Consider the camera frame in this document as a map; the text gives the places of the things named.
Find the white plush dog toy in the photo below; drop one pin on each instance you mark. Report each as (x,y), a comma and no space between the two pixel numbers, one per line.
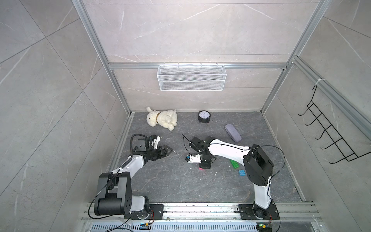
(166,119)

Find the black round alarm clock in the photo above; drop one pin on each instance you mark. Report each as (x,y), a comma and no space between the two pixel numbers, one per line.
(204,116)

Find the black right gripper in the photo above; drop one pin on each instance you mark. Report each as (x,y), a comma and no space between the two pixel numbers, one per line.
(204,166)

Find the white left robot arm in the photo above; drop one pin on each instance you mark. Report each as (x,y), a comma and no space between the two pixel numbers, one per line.
(114,190)

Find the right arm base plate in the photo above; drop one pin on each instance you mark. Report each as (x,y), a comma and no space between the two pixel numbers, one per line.
(252,211)

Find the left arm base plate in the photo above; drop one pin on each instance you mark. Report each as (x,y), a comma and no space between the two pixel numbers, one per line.
(150,212)

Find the purple glasses case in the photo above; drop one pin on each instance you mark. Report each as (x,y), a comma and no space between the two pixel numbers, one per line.
(233,133)

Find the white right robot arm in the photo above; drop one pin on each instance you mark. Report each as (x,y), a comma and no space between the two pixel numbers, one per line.
(258,169)

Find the white wire mesh basket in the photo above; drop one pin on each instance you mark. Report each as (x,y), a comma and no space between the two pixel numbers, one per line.
(191,77)

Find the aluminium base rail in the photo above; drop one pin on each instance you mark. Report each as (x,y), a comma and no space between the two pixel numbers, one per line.
(211,217)

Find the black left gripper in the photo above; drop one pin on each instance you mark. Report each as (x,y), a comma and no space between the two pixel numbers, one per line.
(160,152)

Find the long green lego brick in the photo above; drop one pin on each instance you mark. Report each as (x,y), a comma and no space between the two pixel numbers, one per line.
(234,164)

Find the black wire hook rack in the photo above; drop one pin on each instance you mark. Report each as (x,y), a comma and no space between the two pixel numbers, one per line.
(328,129)

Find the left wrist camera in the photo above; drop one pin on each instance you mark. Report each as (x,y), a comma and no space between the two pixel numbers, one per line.
(155,140)

